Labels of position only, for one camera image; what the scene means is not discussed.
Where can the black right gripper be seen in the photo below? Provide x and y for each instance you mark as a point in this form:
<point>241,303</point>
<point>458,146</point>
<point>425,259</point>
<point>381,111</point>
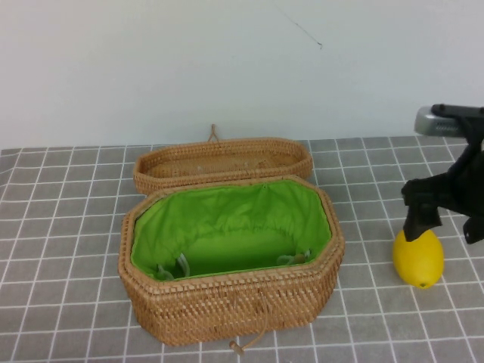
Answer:
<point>465,189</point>

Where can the yellow lemon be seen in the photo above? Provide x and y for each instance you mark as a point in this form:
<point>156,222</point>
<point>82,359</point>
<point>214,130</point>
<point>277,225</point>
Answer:
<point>417,261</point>

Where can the green fabric basket liner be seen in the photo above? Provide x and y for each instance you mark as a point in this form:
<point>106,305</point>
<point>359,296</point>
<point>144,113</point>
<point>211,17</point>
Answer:
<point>227,211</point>

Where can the woven rattan basket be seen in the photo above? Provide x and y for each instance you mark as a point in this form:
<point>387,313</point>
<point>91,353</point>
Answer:
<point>227,310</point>

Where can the woven rattan basket lid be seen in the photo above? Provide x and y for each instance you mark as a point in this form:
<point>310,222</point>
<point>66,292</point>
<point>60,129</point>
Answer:
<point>151,185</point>

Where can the tan lid loop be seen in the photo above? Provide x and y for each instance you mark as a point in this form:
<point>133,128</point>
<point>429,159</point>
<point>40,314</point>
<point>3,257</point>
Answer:
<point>213,128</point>

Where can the grey checked tablecloth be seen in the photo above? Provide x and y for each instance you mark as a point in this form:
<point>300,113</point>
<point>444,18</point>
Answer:
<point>56,227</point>

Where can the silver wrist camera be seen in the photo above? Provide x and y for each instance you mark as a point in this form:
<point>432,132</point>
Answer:
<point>435,126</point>

